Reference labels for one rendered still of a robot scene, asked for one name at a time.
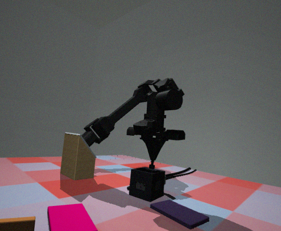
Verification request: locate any magenta rectangular block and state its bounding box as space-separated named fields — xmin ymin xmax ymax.
xmin=48 ymin=203 xmax=97 ymax=231

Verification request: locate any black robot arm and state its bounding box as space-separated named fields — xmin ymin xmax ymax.
xmin=82 ymin=78 xmax=184 ymax=147

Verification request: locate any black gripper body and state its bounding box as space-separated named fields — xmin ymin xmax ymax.
xmin=127 ymin=111 xmax=185 ymax=141

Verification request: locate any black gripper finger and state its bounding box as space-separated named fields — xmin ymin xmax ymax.
xmin=152 ymin=139 xmax=168 ymax=161
xmin=140 ymin=138 xmax=155 ymax=160

